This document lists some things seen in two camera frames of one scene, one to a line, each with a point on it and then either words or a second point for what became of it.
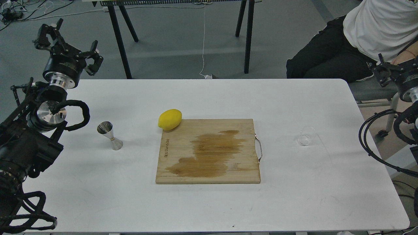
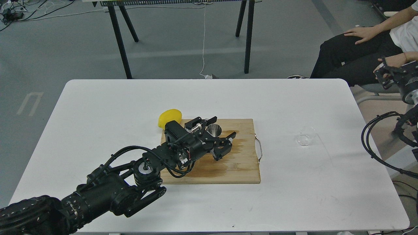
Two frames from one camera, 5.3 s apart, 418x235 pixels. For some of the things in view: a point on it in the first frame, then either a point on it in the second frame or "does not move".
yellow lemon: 169,119 does not move
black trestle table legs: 245,6 does not move
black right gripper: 405,75 does not move
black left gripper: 65,64 to 187,145
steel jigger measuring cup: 106,128 to 214,129
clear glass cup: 306,133 does not move
